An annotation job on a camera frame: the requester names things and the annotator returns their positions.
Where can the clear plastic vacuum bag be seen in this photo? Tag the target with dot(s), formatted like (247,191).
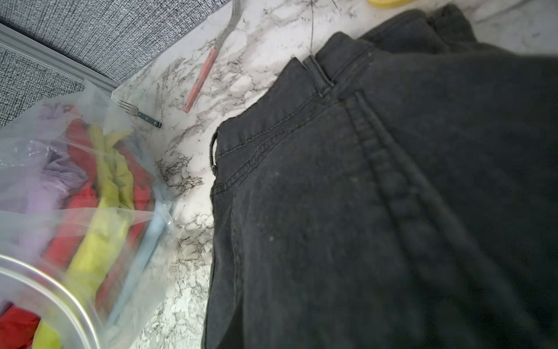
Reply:
(87,218)

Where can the purple garment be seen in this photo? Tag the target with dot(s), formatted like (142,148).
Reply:
(37,176)

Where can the green handled fork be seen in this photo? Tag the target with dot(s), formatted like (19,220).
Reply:
(134,111)

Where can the yellow plastic tray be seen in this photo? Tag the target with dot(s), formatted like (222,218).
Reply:
(389,4)

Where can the black trousers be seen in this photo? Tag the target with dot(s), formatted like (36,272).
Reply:
(398,190)

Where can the pink handled fork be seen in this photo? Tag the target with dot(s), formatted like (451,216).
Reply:
(213,54)

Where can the colourful folded clothes stack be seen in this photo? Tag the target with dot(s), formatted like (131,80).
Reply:
(91,227)

